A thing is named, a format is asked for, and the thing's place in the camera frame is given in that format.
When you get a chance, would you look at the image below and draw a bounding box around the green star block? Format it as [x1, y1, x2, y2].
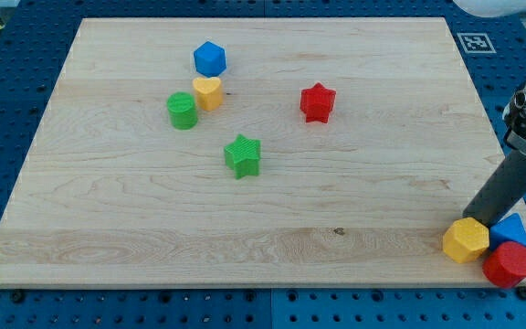
[224, 134, 261, 179]

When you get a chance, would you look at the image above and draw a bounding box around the red star block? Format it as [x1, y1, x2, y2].
[300, 82, 336, 123]

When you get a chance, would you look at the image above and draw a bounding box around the light wooden board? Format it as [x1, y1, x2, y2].
[0, 17, 503, 290]

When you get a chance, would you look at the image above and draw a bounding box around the yellow heart block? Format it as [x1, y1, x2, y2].
[192, 77, 224, 111]

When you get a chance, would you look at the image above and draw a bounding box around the green cylinder block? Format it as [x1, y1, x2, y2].
[166, 92, 198, 130]

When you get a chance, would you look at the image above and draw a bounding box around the blue hexagonal block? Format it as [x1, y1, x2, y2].
[193, 41, 226, 78]

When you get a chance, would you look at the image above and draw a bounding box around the yellow hexagonal block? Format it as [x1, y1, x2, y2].
[442, 218, 489, 263]

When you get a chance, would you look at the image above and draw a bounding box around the white fiducial marker tag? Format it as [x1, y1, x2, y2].
[457, 32, 496, 54]

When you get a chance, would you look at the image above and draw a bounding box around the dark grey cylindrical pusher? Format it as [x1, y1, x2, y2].
[462, 150, 526, 228]

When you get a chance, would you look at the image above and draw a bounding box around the blue triangular block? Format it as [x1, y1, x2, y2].
[489, 213, 526, 250]

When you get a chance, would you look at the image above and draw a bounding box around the red round block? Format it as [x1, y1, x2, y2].
[482, 241, 526, 289]

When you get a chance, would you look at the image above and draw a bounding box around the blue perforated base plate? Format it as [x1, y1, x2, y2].
[0, 0, 526, 328]

